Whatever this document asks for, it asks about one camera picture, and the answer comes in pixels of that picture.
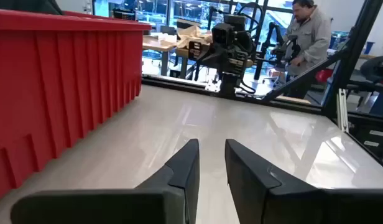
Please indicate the dark navy garment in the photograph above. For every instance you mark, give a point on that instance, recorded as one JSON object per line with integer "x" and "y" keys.
{"x": 23, "y": 6}

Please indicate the small red object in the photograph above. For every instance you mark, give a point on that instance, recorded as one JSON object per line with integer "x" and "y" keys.
{"x": 323, "y": 75}

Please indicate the white metal bracket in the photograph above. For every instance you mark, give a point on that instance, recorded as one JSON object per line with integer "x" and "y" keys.
{"x": 342, "y": 109}

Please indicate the crumpled brown paper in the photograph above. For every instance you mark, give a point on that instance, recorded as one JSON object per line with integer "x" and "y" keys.
{"x": 193, "y": 35}

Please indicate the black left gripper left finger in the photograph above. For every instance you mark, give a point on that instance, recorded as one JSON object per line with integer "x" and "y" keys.
{"x": 117, "y": 208}

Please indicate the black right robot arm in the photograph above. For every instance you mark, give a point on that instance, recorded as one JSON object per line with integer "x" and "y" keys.
{"x": 230, "y": 85}

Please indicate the person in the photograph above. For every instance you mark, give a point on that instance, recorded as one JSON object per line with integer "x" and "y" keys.
{"x": 309, "y": 37}

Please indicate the black electronic device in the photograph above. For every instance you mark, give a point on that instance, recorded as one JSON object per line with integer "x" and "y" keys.
{"x": 124, "y": 14}

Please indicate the red ribbed plastic bin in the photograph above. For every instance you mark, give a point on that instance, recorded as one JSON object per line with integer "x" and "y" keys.
{"x": 54, "y": 93}

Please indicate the black office chair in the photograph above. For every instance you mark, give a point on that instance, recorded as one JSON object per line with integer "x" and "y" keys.
{"x": 376, "y": 68}

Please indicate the light wooden table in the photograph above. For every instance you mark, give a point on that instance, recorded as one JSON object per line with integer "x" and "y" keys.
{"x": 157, "y": 45}

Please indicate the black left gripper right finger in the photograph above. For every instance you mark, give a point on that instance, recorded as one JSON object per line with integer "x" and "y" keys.
{"x": 303, "y": 208}

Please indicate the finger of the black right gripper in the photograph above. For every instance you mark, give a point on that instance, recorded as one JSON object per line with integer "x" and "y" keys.
{"x": 199, "y": 51}

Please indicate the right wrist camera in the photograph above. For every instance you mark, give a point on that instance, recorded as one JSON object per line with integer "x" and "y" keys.
{"x": 223, "y": 33}

